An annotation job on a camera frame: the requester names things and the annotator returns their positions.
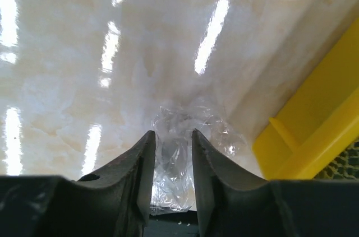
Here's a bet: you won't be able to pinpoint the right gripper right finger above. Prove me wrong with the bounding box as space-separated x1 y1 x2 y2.
192 130 358 236

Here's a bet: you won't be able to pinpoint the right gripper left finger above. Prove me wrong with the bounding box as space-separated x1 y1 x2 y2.
1 131 156 236

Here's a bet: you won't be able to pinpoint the clear plastic bits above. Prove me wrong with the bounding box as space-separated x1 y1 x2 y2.
150 105 252 215

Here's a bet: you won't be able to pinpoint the yellow plastic tray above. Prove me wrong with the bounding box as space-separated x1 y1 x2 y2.
253 20 358 180

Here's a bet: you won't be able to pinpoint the green melon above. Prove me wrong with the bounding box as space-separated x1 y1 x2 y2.
315 138 358 180

